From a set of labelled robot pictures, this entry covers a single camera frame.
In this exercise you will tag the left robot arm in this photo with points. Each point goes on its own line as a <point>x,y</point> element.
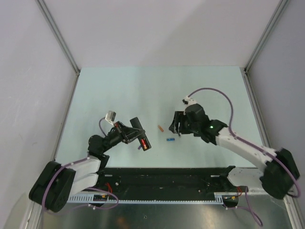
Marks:
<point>58,182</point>

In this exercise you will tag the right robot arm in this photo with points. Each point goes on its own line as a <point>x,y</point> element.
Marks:
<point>278,166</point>

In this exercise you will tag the black remote control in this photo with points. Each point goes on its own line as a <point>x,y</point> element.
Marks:
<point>142,137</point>

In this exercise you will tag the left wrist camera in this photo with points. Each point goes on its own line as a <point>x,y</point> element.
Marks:
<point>110,117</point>

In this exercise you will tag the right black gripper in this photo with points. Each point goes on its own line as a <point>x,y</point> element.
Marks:
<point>179,117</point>

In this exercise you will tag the red yellow battery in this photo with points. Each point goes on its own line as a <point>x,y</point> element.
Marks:
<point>143,143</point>

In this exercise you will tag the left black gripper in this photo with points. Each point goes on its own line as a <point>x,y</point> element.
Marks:
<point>127,134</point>

